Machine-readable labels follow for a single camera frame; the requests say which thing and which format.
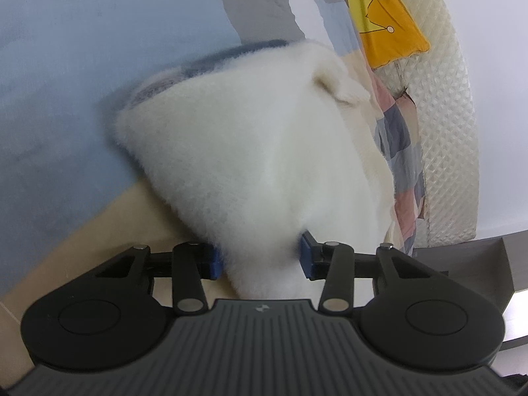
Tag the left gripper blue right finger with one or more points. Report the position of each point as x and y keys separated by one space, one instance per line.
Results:
x=333 y=263

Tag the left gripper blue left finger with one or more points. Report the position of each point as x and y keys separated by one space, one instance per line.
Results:
x=193 y=262

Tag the white striped fleece sweater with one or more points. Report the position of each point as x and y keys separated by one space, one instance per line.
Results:
x=258 y=149

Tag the grey cabinet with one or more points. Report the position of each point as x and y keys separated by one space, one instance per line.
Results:
x=496 y=268

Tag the cream quilted headboard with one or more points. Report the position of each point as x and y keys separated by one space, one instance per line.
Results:
x=438 y=83

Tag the yellow crown cushion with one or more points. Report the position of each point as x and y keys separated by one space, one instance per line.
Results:
x=387 y=30

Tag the patchwork plaid bed quilt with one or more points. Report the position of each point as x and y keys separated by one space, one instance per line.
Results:
x=70 y=197

